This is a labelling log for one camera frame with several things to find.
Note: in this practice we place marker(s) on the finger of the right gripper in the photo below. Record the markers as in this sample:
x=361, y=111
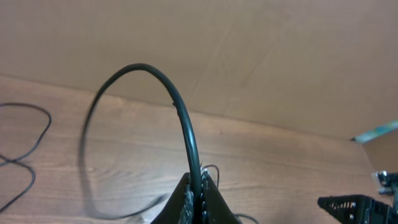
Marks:
x=358, y=209

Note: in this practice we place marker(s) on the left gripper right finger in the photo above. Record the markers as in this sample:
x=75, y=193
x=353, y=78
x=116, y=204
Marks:
x=214, y=209

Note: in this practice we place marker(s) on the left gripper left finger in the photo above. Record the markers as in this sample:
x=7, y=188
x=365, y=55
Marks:
x=179, y=208

